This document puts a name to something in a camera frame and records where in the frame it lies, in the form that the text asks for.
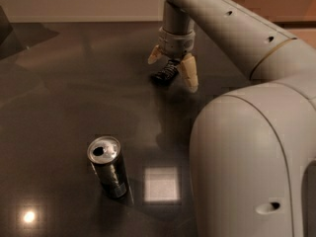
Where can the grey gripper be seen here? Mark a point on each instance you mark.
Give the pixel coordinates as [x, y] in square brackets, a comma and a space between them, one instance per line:
[175, 43]

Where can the black rxbar chocolate wrapper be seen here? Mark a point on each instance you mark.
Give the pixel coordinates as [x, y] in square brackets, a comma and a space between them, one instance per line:
[166, 75]

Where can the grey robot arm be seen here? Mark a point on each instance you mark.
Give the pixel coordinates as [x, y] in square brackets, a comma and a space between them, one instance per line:
[252, 150]

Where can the dark aluminium drink can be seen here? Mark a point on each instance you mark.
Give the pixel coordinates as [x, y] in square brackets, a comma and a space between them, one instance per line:
[104, 154]

